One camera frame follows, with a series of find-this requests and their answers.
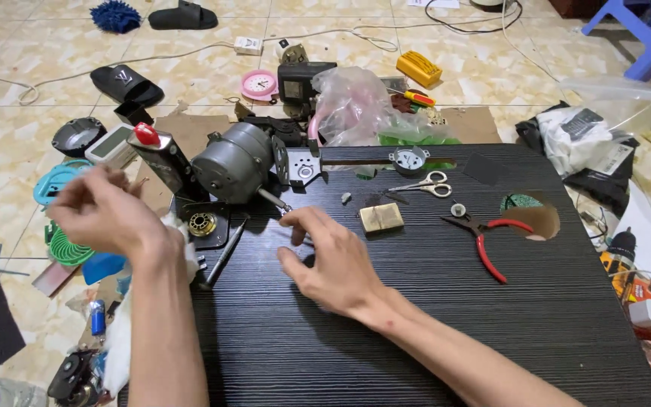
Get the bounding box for person's right hand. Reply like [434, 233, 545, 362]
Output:
[276, 206, 391, 323]

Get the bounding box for person's left hand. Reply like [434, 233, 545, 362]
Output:
[47, 167, 186, 268]

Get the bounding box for turquoise plastic fan part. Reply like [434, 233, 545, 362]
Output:
[32, 159, 96, 208]

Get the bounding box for green plastic grille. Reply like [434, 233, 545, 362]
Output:
[44, 220, 98, 268]

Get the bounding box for white digital clock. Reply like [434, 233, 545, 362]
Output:
[84, 122, 138, 170]

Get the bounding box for black round housing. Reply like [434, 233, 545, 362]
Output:
[51, 116, 108, 158]

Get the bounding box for blue plastic part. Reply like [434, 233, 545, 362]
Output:
[81, 251, 129, 287]

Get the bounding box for black oil can red cap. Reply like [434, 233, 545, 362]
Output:
[127, 122, 203, 202]

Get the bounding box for small black open box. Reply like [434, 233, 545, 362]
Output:
[113, 100, 156, 127]

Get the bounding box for blue hex key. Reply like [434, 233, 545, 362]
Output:
[0, 242, 32, 278]

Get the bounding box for black slipper with print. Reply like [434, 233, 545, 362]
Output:
[89, 64, 166, 109]

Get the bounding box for blue lighter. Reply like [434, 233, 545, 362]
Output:
[89, 299, 107, 338]

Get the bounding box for black plate with brass bearing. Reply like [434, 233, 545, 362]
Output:
[177, 200, 231, 251]

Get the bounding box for white cloth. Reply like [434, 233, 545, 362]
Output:
[101, 214, 201, 398]

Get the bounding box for grey metal screwdriver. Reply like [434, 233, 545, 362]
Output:
[202, 217, 251, 290]

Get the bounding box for grey fan motor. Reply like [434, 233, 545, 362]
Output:
[191, 121, 293, 214]

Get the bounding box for small black motor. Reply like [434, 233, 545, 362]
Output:
[47, 349, 101, 407]

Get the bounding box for blue chenille duster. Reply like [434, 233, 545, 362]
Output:
[89, 0, 143, 35]

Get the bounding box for plain black slipper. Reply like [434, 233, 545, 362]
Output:
[147, 0, 219, 31]

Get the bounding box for pink alarm clock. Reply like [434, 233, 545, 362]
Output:
[240, 69, 280, 103]

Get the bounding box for black fan gear housing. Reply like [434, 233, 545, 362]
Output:
[234, 102, 310, 149]

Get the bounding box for white power strip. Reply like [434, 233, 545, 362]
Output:
[233, 36, 264, 57]

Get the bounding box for black box device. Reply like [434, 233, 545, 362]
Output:
[277, 61, 338, 106]

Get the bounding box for small white metal motor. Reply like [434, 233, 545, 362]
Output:
[273, 38, 310, 66]

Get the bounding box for clear crumpled plastic bag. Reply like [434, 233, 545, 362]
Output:
[309, 66, 457, 149]

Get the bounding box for brass lighter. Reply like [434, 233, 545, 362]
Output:
[359, 203, 405, 234]

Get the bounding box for round grey clock mechanism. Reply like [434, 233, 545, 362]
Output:
[388, 145, 431, 175]

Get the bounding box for green plastic sheet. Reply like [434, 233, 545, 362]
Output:
[377, 130, 463, 148]

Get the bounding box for small silver scissors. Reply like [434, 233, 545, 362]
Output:
[388, 170, 453, 199]

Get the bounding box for red yellow screwdriver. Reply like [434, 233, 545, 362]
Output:
[403, 89, 437, 109]

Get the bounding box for yellow plastic box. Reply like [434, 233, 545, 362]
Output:
[396, 50, 444, 90]

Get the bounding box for small black sandpaper piece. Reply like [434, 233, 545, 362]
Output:
[461, 151, 511, 188]

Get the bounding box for black bag with white packets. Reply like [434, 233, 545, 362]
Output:
[514, 100, 641, 219]

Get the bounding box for black yellow drill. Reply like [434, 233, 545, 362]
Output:
[599, 226, 638, 296]

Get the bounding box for clear flat plastic bag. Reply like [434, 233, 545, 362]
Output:
[559, 75, 651, 138]

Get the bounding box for white charger plug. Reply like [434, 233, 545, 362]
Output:
[628, 299, 651, 329]

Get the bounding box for blue plastic stool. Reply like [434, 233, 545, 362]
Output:
[580, 0, 651, 83]

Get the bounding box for white power cable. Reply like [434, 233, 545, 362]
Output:
[0, 0, 564, 107]

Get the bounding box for grey metal bracket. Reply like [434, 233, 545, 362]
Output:
[271, 137, 324, 188]

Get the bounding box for red-handled pliers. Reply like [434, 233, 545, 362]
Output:
[441, 213, 535, 285]

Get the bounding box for black cable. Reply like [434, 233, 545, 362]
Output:
[424, 0, 524, 35]

